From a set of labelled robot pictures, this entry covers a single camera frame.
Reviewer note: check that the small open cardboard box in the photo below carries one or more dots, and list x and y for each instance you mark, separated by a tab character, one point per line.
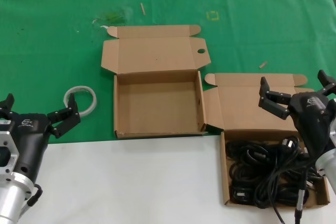
241	108

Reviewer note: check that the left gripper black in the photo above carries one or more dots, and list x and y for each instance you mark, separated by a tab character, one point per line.
31	140

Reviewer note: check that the translucent white tape roll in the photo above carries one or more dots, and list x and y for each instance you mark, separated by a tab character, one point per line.
92	102

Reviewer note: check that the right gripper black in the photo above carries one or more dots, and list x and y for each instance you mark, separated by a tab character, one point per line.
312	119

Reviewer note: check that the green table cloth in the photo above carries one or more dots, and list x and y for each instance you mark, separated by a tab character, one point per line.
52	37

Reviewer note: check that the thin wooden stick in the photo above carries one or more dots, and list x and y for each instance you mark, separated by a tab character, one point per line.
142	8

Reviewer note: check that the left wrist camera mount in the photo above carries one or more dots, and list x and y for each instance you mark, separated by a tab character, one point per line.
8	150

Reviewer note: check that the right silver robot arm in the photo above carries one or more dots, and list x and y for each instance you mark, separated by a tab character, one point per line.
326	165

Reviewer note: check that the large open cardboard box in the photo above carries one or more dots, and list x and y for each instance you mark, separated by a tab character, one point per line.
157	103

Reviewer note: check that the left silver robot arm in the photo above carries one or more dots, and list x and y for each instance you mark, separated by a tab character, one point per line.
13	197

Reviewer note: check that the short wooden piece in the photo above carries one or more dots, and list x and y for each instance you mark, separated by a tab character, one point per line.
263	64

